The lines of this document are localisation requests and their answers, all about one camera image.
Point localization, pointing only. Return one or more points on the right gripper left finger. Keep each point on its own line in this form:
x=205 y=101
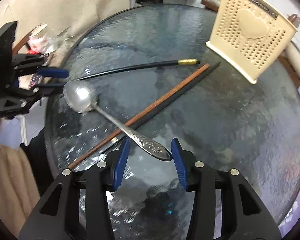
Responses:
x=119 y=169

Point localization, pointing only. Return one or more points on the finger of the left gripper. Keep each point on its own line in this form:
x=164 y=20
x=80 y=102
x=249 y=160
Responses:
x=49 y=88
x=53 y=72

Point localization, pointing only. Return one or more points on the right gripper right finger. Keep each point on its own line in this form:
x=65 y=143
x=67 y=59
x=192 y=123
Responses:
x=180 y=166

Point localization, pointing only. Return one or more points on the silver metal spoon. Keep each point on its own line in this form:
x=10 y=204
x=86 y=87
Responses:
x=82 y=98

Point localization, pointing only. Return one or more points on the black gold-tipped chopstick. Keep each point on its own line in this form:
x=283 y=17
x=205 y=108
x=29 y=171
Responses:
x=181 y=62

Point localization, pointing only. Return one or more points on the wooden handled spoon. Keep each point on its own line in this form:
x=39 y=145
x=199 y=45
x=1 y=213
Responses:
x=293 y=18

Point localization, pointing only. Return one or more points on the clear plastic bag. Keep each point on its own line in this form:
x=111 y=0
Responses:
x=41 y=40

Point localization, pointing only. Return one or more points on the brown chopstick under spoon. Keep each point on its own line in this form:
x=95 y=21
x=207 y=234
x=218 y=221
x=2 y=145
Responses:
x=143 y=113

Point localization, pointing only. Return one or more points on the black short chopstick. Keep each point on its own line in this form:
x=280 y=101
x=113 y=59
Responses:
x=173 y=98

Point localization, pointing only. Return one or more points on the beige curtain cloth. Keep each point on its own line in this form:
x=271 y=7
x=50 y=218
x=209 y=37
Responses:
x=67 y=19

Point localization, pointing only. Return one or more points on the round glass table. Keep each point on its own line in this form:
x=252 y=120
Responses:
x=223 y=119

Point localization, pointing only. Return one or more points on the cream plastic utensil holder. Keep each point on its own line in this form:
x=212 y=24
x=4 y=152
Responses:
x=250 y=35

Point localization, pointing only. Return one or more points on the white pan with lid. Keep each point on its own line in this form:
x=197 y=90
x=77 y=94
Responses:
x=293 y=55

